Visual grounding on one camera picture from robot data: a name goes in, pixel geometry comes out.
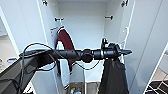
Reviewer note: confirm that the white clothes hanger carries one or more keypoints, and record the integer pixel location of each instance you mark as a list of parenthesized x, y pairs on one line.
[(125, 33)]

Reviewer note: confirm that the black garment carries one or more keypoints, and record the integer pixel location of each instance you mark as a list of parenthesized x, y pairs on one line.
[(113, 76)]

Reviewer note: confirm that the white wardrobe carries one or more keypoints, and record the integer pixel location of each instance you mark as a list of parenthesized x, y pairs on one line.
[(86, 40)]

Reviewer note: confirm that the white inner drawer unit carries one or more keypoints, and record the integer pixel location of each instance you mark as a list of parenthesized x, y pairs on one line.
[(91, 83)]

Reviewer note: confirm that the black wardrobe hook peg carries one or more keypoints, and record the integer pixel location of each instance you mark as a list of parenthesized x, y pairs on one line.
[(109, 17), (58, 19)]

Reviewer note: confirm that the maroon garment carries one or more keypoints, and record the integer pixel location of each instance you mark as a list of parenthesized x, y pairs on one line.
[(66, 43)]

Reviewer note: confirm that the box of small bottles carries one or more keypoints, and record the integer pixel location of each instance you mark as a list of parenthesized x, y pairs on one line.
[(76, 89)]

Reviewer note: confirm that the small dark wardrobe hinge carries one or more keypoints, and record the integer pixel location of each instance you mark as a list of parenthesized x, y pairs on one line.
[(45, 2), (124, 3)]

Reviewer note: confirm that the blue white wall sticker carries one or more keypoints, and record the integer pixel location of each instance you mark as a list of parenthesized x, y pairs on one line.
[(11, 60)]

